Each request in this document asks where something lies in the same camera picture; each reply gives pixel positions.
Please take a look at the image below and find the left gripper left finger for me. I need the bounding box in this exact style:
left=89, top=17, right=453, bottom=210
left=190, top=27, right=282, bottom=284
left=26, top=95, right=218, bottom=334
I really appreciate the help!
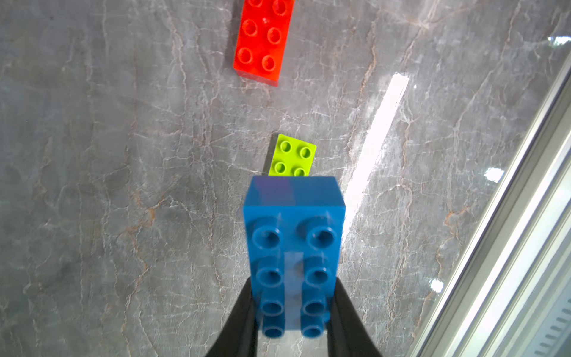
left=205, top=278, right=258, bottom=357

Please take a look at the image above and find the lime green lego brick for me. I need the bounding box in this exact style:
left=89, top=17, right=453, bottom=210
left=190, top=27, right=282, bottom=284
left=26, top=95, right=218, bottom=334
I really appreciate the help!
left=269, top=134, right=317, bottom=177

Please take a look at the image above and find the aluminium frame rail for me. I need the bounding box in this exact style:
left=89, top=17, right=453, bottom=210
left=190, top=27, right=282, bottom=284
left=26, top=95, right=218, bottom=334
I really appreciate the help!
left=409, top=61, right=570, bottom=356

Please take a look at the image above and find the blue lego brick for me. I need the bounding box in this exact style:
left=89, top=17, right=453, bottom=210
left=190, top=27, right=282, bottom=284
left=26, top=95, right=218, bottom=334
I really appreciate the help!
left=242, top=176, right=346, bottom=339

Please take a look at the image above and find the red lego brick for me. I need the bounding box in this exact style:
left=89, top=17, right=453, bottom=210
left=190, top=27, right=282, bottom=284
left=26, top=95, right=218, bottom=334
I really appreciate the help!
left=233, top=0, right=295, bottom=87

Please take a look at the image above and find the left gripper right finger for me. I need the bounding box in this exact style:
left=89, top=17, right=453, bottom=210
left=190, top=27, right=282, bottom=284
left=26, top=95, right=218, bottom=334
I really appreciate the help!
left=327, top=278, right=382, bottom=357

